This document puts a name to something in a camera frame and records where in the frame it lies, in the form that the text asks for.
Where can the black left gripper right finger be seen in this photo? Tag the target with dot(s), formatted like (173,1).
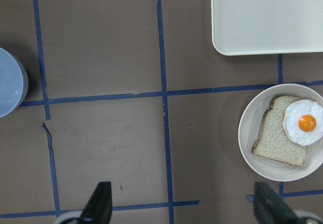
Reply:
(268,206)

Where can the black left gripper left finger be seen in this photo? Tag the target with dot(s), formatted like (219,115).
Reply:
(99,207)

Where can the bread slice on plate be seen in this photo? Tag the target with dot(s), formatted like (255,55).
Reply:
(272,142)

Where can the cream round plate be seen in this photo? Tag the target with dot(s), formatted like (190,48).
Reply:
(249,127)

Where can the fried egg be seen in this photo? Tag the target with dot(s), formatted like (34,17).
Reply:
(302,122)

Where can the blue bowl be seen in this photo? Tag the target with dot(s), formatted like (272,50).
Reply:
(14,83)

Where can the cream bear serving tray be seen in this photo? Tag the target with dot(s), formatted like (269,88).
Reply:
(248,27)

